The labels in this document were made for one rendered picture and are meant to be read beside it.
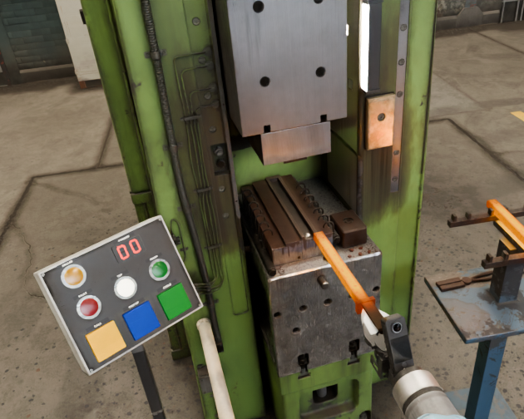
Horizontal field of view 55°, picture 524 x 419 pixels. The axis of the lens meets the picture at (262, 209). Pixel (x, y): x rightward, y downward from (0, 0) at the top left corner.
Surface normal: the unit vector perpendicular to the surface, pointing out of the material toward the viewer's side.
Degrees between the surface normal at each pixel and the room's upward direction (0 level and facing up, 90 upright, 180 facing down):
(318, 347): 90
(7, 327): 0
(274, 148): 90
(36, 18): 89
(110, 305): 60
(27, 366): 0
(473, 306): 0
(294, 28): 90
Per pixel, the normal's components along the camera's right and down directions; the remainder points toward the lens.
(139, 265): 0.51, -0.11
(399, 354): 0.18, 0.06
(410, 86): 0.26, 0.49
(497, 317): -0.09, -0.84
